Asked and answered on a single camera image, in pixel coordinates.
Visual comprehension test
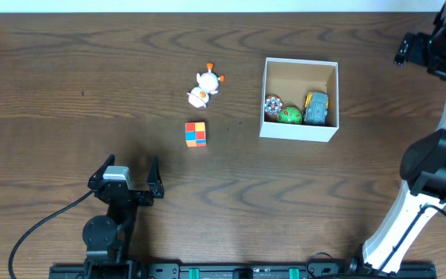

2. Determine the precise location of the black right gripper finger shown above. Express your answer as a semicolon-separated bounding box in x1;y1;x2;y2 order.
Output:
393;33;419;65
427;65;446;81

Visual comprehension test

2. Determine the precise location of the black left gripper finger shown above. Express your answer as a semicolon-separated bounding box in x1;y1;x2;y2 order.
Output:
146;156;163;191
93;154;115;181

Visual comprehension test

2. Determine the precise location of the colourful puzzle cube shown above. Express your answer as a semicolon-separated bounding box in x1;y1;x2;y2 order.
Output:
185;122;207;147

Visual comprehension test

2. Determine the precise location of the yellow grey toy truck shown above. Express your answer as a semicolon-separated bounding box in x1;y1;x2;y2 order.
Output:
303;91;329;126

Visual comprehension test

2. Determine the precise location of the pink white duck toy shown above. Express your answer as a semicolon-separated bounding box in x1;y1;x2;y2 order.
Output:
187;63;225;109

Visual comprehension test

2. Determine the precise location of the green ball with red numbers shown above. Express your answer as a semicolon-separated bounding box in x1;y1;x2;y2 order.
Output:
277;106;303;124

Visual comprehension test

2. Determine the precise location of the orange plastic cage ball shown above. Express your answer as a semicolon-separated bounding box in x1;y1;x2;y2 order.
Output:
263;95;283;122

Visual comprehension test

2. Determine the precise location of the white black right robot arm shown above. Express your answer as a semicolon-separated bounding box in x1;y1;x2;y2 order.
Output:
345;2;446;278

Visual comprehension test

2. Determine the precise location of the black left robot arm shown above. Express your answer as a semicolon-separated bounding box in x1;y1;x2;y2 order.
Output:
82;155;165;278

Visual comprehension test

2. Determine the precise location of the white cardboard box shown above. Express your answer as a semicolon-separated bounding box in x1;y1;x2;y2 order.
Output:
259;57;340;142

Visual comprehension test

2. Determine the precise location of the black cable left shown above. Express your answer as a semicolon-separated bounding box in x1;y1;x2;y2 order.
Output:
8;189;94;279

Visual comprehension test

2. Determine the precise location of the black cable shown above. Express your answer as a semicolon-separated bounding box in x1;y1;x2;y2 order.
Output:
8;189;94;279
306;250;348;278

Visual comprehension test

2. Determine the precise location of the black cable right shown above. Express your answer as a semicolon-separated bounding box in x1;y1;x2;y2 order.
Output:
306;250;348;278

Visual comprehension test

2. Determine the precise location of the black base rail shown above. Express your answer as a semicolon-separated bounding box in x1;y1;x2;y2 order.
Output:
49;260;437;279

